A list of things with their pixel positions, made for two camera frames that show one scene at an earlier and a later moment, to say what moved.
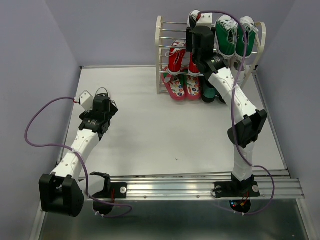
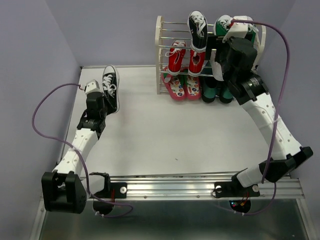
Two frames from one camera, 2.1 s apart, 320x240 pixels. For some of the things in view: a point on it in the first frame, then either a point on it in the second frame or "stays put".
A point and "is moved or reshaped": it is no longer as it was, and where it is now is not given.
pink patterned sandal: x=192 y=88 stays put
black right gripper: x=189 y=39 to x=212 y=43
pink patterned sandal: x=176 y=85 stays put
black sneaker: x=102 y=101 is moved or reshaped
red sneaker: x=176 y=55 stays put
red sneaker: x=193 y=70 stays put
